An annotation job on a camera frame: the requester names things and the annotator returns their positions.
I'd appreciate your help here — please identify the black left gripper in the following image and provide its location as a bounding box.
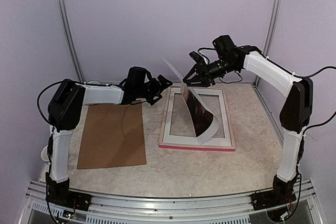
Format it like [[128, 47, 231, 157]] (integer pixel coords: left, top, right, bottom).
[[136, 74, 173, 105]]

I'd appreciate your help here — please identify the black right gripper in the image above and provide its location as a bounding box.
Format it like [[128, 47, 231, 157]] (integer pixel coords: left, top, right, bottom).
[[183, 57, 239, 87]]

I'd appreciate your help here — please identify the dark photo with white figure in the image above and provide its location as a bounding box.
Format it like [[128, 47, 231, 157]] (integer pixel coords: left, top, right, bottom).
[[180, 85, 214, 137]]

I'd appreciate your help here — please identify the white mat board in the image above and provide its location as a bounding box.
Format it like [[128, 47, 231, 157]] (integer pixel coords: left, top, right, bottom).
[[162, 58, 219, 145], [162, 87, 233, 148]]

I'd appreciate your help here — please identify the pink wooden picture frame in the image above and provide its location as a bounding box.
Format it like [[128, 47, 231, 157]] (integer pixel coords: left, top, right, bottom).
[[158, 86, 236, 153]]

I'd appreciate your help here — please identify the brown backing board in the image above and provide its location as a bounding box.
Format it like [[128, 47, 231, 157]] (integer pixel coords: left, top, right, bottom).
[[77, 104, 146, 169]]

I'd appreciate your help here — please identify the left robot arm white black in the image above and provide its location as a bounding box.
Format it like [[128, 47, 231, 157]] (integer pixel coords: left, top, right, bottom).
[[46, 67, 173, 183]]

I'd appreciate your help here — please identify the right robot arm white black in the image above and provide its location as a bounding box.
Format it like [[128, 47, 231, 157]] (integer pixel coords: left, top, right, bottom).
[[183, 35, 313, 183]]

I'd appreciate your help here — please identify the white and blue mug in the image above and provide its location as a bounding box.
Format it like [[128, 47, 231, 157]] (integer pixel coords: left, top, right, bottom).
[[40, 146, 51, 163]]

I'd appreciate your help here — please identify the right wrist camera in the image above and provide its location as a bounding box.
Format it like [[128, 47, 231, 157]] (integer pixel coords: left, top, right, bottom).
[[189, 51, 209, 65]]

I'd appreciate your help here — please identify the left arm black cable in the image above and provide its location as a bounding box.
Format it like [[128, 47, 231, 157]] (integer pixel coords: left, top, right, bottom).
[[36, 78, 148, 224]]

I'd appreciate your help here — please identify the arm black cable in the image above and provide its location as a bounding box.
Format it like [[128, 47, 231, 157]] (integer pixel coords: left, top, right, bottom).
[[36, 78, 148, 224], [196, 47, 336, 217]]

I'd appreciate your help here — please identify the right aluminium corner post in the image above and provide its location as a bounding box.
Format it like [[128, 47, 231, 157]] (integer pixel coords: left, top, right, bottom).
[[263, 0, 281, 56]]

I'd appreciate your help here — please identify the aluminium corner post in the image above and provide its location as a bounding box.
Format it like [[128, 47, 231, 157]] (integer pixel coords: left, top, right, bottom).
[[263, 0, 281, 56], [57, 0, 85, 82]]

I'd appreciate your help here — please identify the aluminium front rail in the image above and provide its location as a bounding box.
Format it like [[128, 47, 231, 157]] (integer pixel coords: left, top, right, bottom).
[[23, 176, 323, 224]]

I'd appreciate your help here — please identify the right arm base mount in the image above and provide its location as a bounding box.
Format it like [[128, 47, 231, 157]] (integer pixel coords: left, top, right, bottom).
[[250, 173, 301, 210]]

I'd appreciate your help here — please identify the left aluminium corner post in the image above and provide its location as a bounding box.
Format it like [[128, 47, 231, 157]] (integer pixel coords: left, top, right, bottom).
[[57, 0, 85, 82]]

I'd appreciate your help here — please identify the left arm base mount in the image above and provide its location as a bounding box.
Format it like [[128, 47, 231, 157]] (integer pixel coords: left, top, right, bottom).
[[46, 172, 92, 211]]

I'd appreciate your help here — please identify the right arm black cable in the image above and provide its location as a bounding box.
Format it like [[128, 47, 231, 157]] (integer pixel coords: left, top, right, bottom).
[[196, 47, 336, 217]]

